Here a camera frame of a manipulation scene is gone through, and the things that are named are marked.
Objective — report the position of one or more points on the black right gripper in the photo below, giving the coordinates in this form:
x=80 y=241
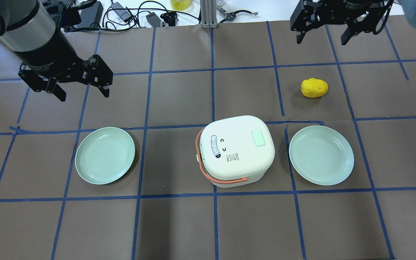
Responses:
x=338 y=11

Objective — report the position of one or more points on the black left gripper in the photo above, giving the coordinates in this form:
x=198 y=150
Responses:
x=48 y=51

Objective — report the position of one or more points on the white rice cooker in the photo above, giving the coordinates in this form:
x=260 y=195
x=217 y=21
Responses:
x=235 y=151

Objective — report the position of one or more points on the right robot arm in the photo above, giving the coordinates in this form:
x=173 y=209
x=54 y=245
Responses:
x=409 y=10

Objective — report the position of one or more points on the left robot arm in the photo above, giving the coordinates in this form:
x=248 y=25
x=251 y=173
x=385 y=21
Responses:
x=31 y=29

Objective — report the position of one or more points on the yellow toy potato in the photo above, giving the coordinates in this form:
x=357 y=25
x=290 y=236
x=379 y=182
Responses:
x=314 y=88

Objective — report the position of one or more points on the left green plate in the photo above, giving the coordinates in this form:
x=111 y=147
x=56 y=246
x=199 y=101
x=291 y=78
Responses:
x=105 y=155

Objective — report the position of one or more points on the green plate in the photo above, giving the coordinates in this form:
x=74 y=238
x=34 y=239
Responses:
x=105 y=155
x=321 y=155

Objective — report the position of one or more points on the black box device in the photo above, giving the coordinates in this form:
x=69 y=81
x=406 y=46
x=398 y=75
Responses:
x=84 y=16

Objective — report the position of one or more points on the black power adapter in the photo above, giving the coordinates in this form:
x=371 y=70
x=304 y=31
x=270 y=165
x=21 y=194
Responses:
x=121 y=12

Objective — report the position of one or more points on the black pliers tool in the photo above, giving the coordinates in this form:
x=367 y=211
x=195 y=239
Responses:
x=232 y=16

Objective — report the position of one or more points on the small grey adapter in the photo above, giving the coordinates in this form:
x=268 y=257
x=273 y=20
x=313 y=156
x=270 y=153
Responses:
x=153 y=20

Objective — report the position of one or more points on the right green plate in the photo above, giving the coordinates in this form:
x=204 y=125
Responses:
x=321 y=155

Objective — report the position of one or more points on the yellow cup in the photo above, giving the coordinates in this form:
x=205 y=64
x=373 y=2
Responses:
x=180 y=5

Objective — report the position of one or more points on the aluminium profile post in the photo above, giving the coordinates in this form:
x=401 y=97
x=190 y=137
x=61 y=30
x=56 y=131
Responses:
x=208 y=14

